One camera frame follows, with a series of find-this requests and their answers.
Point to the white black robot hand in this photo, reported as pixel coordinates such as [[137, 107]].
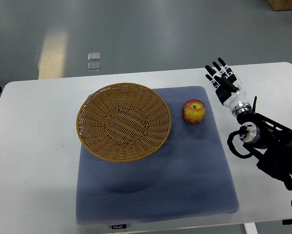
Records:
[[228, 87]]

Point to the red yellow apple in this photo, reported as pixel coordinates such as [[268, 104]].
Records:
[[193, 111]]

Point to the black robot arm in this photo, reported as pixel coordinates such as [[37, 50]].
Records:
[[265, 139]]

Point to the brown wicker basket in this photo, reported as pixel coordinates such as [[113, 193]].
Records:
[[123, 122]]

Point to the blue quilted mat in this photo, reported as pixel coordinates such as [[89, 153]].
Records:
[[188, 176]]

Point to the wooden box corner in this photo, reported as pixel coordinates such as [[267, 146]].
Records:
[[280, 5]]

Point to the lower floor socket plate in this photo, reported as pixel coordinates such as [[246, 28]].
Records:
[[94, 66]]

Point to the floor socket plate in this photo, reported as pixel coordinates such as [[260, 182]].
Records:
[[94, 66], [94, 56]]

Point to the upper floor socket plate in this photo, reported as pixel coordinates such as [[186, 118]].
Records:
[[94, 56]]

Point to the white table leg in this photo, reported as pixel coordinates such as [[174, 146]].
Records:
[[250, 228]]

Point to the black table label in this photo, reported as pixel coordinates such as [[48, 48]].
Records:
[[119, 226]]

